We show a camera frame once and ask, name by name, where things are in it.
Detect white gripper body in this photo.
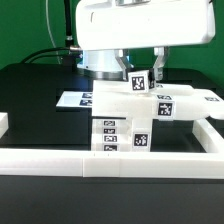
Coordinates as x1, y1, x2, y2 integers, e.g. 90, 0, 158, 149
76, 0, 215, 50

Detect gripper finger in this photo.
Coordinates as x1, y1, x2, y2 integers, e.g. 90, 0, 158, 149
115, 49, 133, 80
148, 47, 169, 88

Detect white chair back frame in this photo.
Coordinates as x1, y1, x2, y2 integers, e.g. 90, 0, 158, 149
92, 80, 224, 121

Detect white chair seat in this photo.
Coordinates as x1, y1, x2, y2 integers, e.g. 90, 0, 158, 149
91, 118, 132, 152

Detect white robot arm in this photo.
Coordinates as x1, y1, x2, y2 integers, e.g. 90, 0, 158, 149
75, 0, 215, 80

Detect white marker sheet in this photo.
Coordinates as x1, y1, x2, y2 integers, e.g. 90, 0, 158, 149
56, 91, 92, 108

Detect white part at left edge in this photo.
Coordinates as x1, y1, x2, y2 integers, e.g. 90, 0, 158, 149
0, 112, 8, 138

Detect white U-shaped fence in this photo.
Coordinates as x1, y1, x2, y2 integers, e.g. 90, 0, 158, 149
0, 119, 224, 179

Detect black cable bundle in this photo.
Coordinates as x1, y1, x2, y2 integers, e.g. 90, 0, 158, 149
20, 0, 84, 65

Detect thin white cable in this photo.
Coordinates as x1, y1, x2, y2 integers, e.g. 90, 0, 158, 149
45, 0, 63, 64

